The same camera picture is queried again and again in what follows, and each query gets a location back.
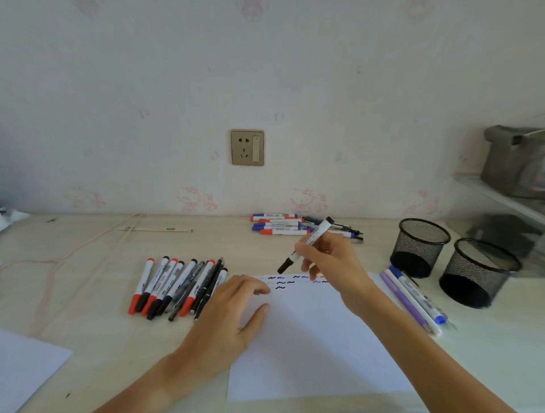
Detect red-capped white marker pen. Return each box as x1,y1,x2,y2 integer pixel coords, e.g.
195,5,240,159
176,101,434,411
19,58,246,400
178,260,216,318
141,258,178,318
128,258,156,315

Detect black slim pen silver tip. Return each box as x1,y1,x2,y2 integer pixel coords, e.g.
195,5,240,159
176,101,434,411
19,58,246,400
194,263,224,320
190,258,224,314

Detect light wooden table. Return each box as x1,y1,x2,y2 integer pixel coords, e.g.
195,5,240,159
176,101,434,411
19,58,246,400
0,212,545,413

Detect blue-capped white marker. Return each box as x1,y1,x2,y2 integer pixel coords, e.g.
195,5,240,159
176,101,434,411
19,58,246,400
388,265,447,326

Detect pile of assorted pens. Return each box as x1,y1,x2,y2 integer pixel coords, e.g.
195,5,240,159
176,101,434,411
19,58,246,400
250,212,365,244

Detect white paper sheet with squiggles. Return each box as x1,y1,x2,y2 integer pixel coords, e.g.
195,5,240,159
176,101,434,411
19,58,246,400
227,272,416,402

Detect blank white paper sheet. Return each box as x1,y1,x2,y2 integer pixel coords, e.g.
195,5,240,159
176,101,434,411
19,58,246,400
0,328,74,413

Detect black mesh cup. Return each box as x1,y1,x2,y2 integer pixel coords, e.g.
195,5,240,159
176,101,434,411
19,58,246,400
389,218,452,280
439,238,523,310

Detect wooden pencil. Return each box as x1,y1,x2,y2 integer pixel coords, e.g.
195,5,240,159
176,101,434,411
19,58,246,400
404,274,456,331

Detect clear acrylic rack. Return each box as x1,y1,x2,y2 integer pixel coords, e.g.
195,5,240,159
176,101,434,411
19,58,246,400
447,172,545,280

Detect person's left hand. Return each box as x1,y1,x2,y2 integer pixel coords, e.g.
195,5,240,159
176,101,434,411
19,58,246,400
168,274,272,380

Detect paper-wrapped chopsticks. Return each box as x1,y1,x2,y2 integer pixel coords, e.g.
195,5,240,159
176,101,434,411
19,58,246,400
118,226,194,234

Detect purple slim pen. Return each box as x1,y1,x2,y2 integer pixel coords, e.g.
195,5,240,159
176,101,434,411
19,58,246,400
379,271,433,334

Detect person's right hand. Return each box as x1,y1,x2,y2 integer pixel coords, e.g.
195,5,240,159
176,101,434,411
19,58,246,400
294,231,380,318

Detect thin pink cord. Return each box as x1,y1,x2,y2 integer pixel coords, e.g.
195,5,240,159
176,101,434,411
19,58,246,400
0,212,144,332

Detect gold wall socket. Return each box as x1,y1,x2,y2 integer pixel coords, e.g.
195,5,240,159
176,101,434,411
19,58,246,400
230,129,265,167

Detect small white scrap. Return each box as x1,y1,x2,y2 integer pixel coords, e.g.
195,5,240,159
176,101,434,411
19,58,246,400
0,208,31,233

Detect person's right forearm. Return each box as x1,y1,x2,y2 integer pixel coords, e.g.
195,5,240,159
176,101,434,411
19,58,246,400
353,289,518,413

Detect white slim pen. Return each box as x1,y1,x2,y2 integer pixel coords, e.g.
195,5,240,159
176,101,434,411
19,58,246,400
383,269,442,337

